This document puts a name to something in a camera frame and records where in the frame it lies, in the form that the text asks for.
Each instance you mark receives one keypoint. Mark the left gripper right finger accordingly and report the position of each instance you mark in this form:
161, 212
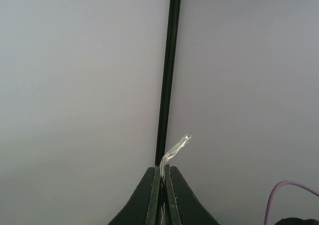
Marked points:
181, 205

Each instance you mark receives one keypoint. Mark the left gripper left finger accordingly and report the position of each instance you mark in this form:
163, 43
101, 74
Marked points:
142, 207

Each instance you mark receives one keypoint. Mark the black frame post left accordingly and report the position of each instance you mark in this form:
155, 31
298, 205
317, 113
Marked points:
169, 59

